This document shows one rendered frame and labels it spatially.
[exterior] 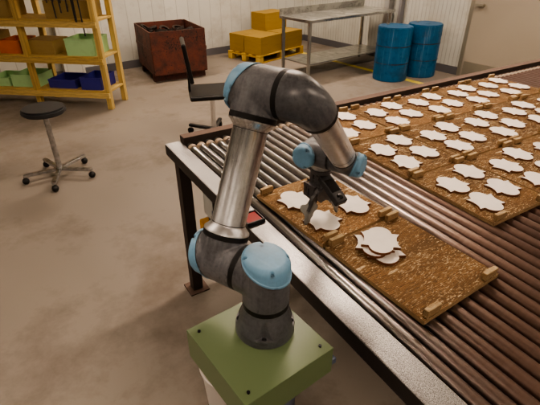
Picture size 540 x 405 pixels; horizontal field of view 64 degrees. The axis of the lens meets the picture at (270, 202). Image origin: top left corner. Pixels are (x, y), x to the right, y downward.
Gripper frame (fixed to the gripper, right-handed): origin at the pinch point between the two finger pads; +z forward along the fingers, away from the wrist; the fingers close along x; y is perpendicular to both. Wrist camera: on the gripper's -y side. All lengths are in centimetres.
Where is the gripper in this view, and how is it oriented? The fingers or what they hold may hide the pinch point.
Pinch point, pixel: (322, 219)
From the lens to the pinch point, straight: 158.6
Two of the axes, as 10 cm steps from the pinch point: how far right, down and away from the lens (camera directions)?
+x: -8.2, 2.9, -4.9
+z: 0.1, 8.6, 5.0
